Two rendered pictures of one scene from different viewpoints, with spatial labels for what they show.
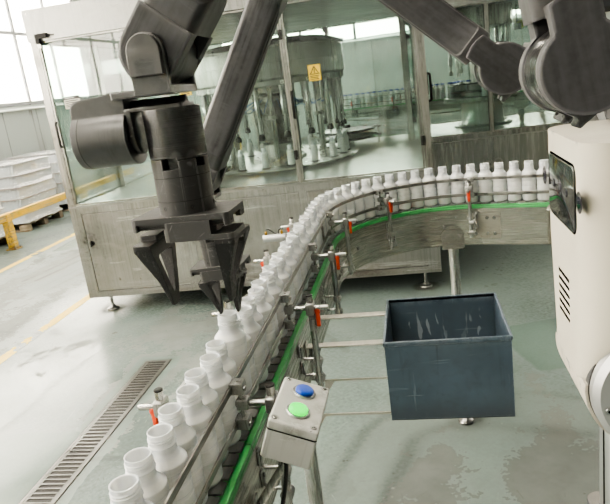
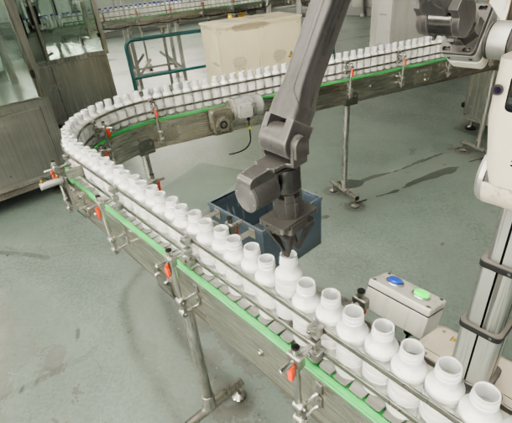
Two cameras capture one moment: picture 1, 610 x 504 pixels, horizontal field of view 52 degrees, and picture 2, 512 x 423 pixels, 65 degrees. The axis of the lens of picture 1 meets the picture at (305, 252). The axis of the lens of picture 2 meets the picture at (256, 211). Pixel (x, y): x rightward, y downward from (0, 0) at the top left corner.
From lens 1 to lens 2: 1.04 m
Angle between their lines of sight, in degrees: 49
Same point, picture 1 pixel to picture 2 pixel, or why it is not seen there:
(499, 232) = (177, 135)
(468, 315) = not seen: hidden behind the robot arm
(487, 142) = (47, 70)
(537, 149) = (85, 72)
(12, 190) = not seen: outside the picture
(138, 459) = (472, 396)
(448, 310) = not seen: hidden behind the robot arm
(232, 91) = (329, 43)
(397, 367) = (269, 244)
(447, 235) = (143, 145)
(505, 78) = (465, 26)
